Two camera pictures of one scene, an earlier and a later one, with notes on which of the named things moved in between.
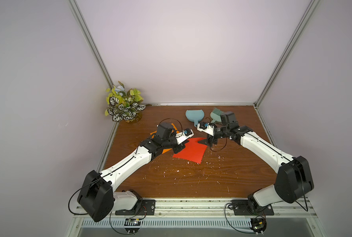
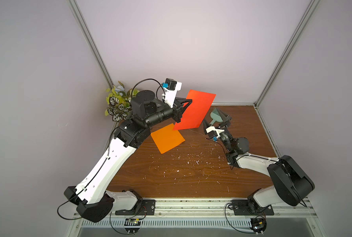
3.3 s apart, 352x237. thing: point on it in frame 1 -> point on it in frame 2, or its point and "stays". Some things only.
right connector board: (258, 224) stays
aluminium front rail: (206, 208) stays
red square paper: (194, 151) -> (195, 114)
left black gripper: (180, 146) -> (177, 111)
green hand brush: (215, 115) stays
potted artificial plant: (124, 105) stays
